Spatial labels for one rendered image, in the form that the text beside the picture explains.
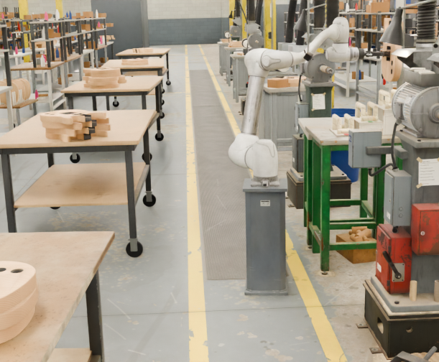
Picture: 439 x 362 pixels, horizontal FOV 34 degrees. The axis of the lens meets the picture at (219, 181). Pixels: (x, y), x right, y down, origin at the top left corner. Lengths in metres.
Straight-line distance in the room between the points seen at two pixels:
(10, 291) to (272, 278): 2.72
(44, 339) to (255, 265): 2.62
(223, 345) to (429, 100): 1.68
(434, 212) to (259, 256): 1.30
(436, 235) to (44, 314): 2.13
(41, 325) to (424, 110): 2.21
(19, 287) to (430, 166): 2.29
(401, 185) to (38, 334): 2.20
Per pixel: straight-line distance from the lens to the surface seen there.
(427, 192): 3.73
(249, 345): 3.93
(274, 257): 4.48
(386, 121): 4.83
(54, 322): 2.14
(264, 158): 4.35
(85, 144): 5.03
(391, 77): 4.83
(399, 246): 3.75
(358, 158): 3.88
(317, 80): 6.40
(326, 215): 4.76
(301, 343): 3.96
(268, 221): 4.41
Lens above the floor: 1.77
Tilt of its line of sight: 14 degrees down
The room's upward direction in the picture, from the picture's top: 1 degrees counter-clockwise
